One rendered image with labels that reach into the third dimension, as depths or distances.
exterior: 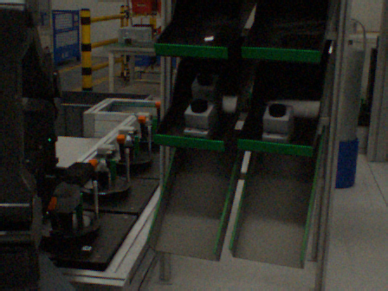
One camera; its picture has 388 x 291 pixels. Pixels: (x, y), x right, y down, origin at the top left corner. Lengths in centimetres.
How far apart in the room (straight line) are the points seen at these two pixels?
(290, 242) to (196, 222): 18
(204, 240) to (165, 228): 8
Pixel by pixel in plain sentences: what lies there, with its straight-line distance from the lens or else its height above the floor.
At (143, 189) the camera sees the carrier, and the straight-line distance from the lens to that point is 148.
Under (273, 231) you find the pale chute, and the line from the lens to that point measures 110.
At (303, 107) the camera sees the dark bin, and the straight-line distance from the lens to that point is 113.
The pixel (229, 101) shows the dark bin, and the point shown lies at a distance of 114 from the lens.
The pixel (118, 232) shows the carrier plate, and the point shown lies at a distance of 123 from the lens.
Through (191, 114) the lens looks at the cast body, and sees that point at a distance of 101.
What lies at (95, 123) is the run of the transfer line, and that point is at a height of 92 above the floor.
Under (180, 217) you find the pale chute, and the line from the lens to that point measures 112.
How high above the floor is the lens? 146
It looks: 16 degrees down
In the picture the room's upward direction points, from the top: 1 degrees clockwise
